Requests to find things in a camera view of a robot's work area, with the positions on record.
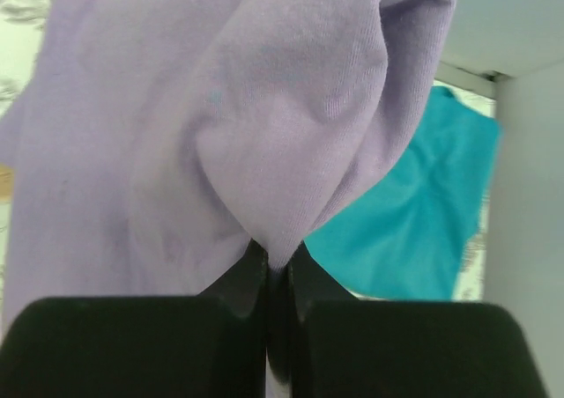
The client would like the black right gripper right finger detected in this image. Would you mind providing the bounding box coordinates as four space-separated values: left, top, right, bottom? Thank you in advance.
287 247 547 397

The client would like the folded teal t shirt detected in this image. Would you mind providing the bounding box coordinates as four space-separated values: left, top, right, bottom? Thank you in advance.
305 82 501 301

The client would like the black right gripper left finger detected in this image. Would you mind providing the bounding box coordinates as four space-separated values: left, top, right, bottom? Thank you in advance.
1 242 268 397

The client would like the floral table mat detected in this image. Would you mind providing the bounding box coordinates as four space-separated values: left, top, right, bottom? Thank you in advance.
1 0 489 301

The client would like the purple t shirt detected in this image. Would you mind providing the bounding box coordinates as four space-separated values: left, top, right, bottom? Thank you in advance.
1 0 456 326

